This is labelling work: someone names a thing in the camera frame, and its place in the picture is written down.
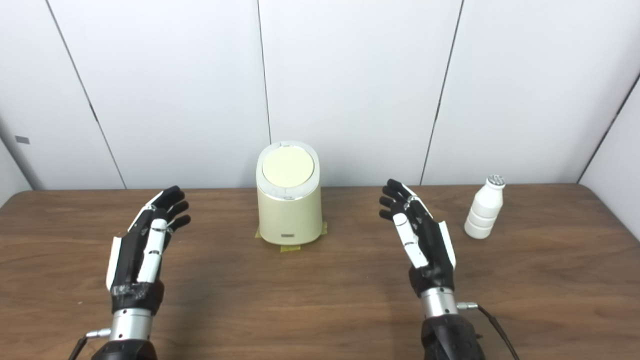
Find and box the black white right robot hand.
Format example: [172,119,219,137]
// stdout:
[378,179,457,298]

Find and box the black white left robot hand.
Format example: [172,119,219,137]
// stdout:
[106,186,192,316]

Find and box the small white plastic bottle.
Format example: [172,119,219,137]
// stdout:
[464,174,506,240]

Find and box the cream-colored bin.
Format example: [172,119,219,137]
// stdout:
[256,141,323,246]

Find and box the cream round bin lid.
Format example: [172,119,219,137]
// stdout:
[262,146,315,189]

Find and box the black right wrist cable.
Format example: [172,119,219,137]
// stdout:
[456,301,521,360]

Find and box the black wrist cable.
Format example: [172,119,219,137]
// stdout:
[456,301,521,360]
[68,328,112,360]

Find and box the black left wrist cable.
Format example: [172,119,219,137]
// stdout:
[68,328,112,360]

